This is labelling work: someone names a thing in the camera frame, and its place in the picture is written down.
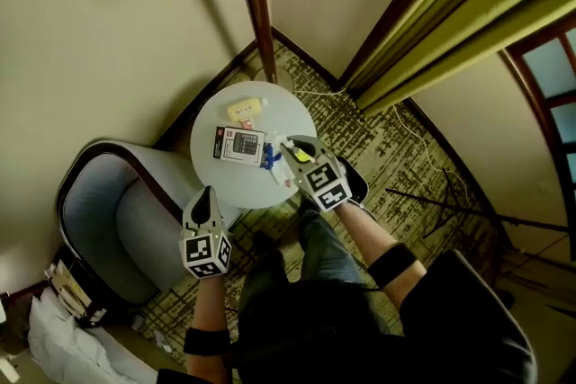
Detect yellow drink bottle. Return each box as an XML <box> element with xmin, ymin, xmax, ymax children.
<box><xmin>224</xmin><ymin>97</ymin><xmax>270</xmax><ymax>122</ymax></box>

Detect person's left forearm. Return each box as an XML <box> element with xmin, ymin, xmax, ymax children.
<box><xmin>186</xmin><ymin>273</ymin><xmax>235</xmax><ymax>384</ymax></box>

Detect person's black top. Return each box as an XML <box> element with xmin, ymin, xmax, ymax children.
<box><xmin>157</xmin><ymin>249</ymin><xmax>539</xmax><ymax>384</ymax></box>

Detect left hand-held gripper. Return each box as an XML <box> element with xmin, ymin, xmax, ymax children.
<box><xmin>178</xmin><ymin>186</ymin><xmax>233</xmax><ymax>281</ymax></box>

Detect person's legs in jeans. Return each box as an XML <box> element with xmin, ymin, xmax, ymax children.
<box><xmin>238</xmin><ymin>197</ymin><xmax>374</xmax><ymax>329</ymax></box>

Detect grey armchair with dark frame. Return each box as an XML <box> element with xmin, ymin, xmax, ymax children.
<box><xmin>56</xmin><ymin>138</ymin><xmax>247</xmax><ymax>307</ymax></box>

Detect white wrapper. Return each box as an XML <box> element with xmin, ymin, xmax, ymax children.
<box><xmin>269</xmin><ymin>156</ymin><xmax>299</xmax><ymax>189</ymax></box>

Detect round white side table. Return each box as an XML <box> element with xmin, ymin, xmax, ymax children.
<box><xmin>189</xmin><ymin>80</ymin><xmax>319</xmax><ymax>210</ymax></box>

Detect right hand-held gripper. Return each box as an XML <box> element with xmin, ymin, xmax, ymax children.
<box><xmin>278</xmin><ymin>134</ymin><xmax>354</xmax><ymax>213</ymax></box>

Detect white bedding pile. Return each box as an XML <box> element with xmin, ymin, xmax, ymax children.
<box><xmin>26</xmin><ymin>287</ymin><xmax>158</xmax><ymax>384</ymax></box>

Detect calculator retail box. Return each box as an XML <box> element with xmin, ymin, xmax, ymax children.
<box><xmin>211</xmin><ymin>125</ymin><xmax>266</xmax><ymax>167</ymax></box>

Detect brown paper bag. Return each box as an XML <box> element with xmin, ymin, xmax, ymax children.
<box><xmin>44</xmin><ymin>260</ymin><xmax>107</xmax><ymax>327</ymax></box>

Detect blue plastic toy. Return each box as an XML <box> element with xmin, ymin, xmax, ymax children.
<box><xmin>262</xmin><ymin>142</ymin><xmax>284</xmax><ymax>172</ymax></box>

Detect wooden-framed grid window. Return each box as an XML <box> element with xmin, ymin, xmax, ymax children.
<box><xmin>499</xmin><ymin>20</ymin><xmax>576</xmax><ymax>257</ymax></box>

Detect yellow-green curtain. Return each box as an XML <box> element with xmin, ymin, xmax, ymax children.
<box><xmin>341</xmin><ymin>0</ymin><xmax>576</xmax><ymax>116</ymax></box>

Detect floor lamp with cream shade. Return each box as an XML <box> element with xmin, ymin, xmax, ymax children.
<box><xmin>106</xmin><ymin>0</ymin><xmax>339</xmax><ymax>86</ymax></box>

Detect white floor cable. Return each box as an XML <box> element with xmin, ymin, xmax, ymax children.
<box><xmin>292</xmin><ymin>85</ymin><xmax>469</xmax><ymax>203</ymax></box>

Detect black light stand tripod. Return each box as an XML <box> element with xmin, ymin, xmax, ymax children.
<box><xmin>384</xmin><ymin>168</ymin><xmax>576</xmax><ymax>239</ymax></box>

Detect black waste bin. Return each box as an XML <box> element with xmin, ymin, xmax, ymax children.
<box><xmin>335</xmin><ymin>156</ymin><xmax>370</xmax><ymax>206</ymax></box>

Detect person's right forearm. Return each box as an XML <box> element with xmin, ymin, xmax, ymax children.
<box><xmin>335</xmin><ymin>200</ymin><xmax>428</xmax><ymax>311</ymax></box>

